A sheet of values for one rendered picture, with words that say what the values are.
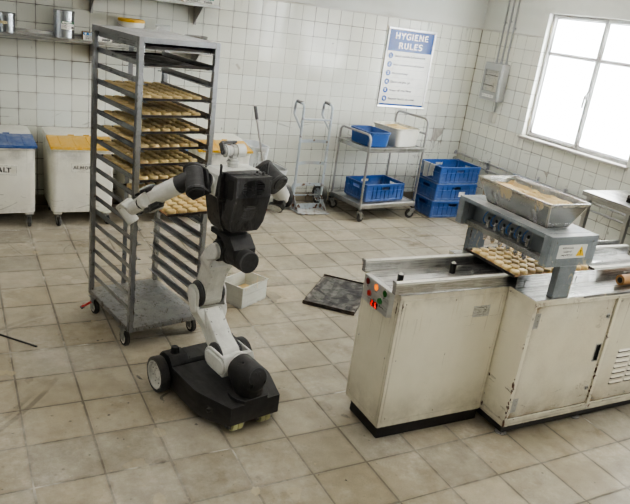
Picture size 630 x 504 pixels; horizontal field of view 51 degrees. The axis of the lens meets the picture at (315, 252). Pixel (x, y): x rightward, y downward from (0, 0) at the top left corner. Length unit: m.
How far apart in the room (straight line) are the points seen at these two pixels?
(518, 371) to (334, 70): 4.64
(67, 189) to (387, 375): 3.67
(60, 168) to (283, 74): 2.54
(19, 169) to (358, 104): 3.70
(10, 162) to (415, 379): 3.89
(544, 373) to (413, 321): 0.88
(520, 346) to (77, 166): 4.03
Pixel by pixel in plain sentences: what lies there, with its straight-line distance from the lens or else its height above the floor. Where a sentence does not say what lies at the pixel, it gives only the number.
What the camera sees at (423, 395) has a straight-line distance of 3.63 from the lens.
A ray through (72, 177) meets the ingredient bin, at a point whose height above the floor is 0.45.
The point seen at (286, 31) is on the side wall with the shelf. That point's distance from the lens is 7.19.
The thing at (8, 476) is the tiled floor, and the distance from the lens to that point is 3.33.
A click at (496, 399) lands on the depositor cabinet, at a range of 3.84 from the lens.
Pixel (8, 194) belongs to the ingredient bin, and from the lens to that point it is 6.13.
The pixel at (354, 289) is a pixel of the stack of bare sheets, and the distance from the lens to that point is 5.34.
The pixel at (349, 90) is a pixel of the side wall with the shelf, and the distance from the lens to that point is 7.63.
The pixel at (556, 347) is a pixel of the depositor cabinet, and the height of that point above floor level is 0.54.
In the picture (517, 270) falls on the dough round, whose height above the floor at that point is 0.92.
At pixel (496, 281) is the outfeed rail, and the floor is 0.87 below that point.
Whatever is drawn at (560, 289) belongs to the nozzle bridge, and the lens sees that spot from 3.62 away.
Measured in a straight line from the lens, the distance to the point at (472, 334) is 3.62.
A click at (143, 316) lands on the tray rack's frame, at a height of 0.15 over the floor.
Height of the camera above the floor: 2.06
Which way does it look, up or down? 20 degrees down
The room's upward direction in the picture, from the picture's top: 8 degrees clockwise
